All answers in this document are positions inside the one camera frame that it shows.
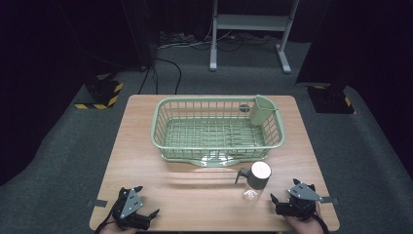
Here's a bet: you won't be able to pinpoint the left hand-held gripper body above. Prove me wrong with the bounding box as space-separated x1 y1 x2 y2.
111 187 152 231

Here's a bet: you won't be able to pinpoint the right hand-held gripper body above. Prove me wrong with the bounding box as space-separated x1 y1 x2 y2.
276 181 324 222

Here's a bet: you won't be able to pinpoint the clear glass with white lid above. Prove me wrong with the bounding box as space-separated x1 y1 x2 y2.
234 160 273 205

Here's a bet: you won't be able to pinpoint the green plastic dish rack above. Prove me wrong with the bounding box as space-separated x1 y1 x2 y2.
150 96 286 161

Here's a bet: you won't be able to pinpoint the person's left hand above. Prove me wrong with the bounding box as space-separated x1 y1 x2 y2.
98 215 139 234

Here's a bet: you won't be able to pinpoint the person's right hand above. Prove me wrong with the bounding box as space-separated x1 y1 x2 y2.
283 202 326 234

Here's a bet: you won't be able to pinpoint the grey tape strip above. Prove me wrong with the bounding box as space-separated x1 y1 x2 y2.
319 196 341 206
86 198 109 209

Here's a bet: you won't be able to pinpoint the green utensil cup holder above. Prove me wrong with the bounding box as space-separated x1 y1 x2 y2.
248 94 280 128

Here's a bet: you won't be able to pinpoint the black yellow striped base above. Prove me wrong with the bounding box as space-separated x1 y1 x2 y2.
305 83 357 115
73 78 125 111

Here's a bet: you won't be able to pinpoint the dark curtain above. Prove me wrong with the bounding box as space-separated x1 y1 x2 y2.
295 0 413 180
0 0 155 187

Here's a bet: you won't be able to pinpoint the grey power strip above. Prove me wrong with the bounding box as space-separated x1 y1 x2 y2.
158 30 197 47

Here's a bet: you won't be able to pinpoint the white metal stand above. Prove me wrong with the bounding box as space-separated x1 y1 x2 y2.
208 0 300 75

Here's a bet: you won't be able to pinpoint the black wrist strap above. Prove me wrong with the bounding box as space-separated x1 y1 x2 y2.
315 210 331 234
94 208 119 234

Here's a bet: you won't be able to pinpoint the black floor cable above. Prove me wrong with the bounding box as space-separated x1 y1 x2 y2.
137 58 183 96

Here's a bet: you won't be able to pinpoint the white floor cables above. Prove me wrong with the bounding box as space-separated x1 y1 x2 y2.
157 29 281 53

